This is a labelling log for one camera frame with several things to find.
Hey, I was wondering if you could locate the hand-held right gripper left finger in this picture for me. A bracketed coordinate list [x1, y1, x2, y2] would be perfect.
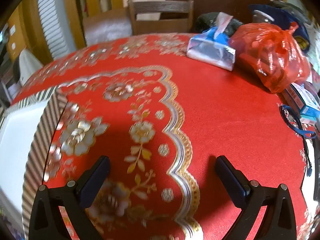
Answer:
[29, 156, 111, 240]

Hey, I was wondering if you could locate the red floral tablecloth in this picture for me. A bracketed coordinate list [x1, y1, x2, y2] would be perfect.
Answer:
[10, 33, 317, 240]

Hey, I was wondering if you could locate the orange plastic bag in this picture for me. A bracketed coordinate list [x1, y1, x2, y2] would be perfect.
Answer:
[229, 22, 312, 93]

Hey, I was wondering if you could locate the black plastic bag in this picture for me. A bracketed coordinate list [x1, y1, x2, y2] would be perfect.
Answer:
[194, 12, 244, 35]

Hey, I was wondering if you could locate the blue white tissue packet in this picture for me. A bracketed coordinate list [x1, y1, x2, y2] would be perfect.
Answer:
[186, 12, 236, 71]

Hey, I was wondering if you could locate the white tray with striped rim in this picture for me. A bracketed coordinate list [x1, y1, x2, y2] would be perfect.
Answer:
[0, 86, 69, 240]

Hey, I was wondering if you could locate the white radiator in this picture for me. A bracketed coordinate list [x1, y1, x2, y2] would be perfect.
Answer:
[37, 0, 70, 58]

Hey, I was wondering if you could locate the clear glass jar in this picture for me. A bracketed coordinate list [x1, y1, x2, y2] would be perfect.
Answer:
[252, 10, 274, 24]

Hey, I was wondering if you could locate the blue lanyard keyring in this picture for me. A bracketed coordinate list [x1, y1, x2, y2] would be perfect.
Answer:
[280, 104, 317, 139]

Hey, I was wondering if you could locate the wooden chair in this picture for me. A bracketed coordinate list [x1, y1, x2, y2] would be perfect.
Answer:
[128, 0, 195, 36]
[82, 7, 133, 47]

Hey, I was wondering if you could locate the blue and white box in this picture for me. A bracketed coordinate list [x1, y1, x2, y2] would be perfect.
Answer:
[282, 83, 309, 108]

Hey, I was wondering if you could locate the dark blue cap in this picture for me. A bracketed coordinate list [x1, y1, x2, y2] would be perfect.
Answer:
[248, 4, 310, 53]

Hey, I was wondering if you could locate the yellow cabinet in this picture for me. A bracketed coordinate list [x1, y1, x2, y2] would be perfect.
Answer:
[5, 5, 28, 64]

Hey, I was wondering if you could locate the blue white carton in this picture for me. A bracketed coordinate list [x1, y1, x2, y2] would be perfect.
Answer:
[299, 97, 320, 120]

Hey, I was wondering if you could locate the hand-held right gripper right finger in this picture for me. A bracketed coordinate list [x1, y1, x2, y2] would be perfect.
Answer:
[215, 156, 304, 240]

